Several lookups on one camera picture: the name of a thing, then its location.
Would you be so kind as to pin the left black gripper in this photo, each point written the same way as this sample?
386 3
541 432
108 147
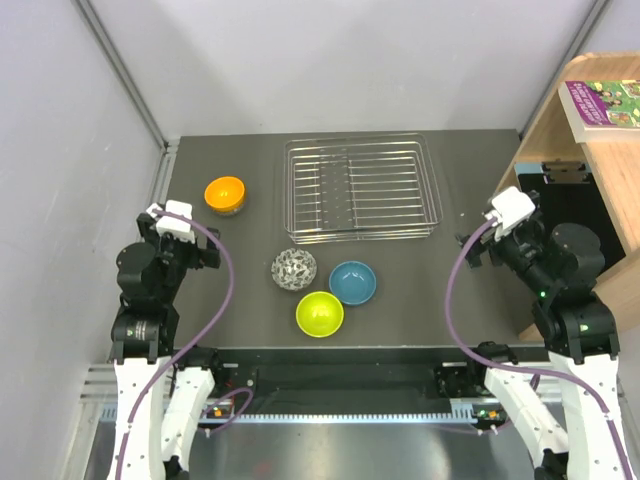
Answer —
205 256

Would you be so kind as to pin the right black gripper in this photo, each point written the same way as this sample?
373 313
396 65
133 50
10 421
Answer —
530 226

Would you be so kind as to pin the orange bowl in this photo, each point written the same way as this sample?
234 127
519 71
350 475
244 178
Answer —
225 191

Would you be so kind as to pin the red floral patterned bowl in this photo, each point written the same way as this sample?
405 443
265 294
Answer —
228 210

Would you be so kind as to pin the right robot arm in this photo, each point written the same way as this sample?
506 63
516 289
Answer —
567 415

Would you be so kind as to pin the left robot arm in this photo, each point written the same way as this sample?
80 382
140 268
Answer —
160 395

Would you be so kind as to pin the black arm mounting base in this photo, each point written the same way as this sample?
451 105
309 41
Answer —
341 379

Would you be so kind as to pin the black clipboard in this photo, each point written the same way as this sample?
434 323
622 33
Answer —
579 237

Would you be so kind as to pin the black white leaf bowl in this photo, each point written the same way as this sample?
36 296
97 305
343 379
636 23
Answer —
294 269

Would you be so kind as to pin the blue ceramic bowl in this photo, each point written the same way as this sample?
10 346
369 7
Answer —
354 283

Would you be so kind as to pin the lime green bowl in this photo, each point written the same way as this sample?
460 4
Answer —
319 314

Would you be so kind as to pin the wooden shelf unit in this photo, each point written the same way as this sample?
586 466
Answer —
615 166

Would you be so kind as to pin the purple green book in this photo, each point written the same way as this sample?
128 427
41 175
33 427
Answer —
601 111

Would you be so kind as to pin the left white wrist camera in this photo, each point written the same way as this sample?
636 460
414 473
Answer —
178 228

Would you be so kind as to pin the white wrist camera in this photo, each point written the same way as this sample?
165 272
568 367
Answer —
178 228
507 210

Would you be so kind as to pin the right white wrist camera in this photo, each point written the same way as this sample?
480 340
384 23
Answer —
507 210

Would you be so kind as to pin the metal wire dish rack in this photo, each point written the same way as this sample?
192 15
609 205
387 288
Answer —
362 187

